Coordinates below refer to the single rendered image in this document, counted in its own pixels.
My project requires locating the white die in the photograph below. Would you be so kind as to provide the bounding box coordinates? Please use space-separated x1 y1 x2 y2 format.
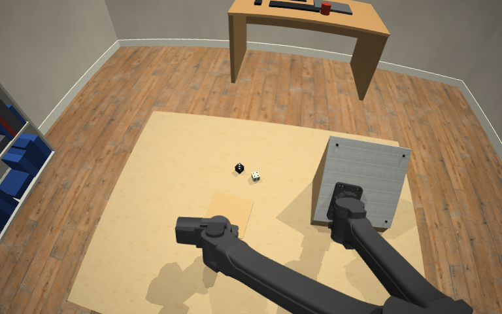
252 171 260 181

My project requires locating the tan flat mat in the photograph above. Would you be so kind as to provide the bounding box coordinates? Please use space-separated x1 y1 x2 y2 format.
205 191 254 239

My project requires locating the black die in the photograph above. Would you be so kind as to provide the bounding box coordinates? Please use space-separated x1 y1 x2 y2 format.
235 163 244 174

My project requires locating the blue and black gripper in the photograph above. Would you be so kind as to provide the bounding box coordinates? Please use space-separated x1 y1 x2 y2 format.
231 224 239 237

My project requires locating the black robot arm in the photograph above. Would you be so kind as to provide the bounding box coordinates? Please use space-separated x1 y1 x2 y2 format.
175 182 473 314

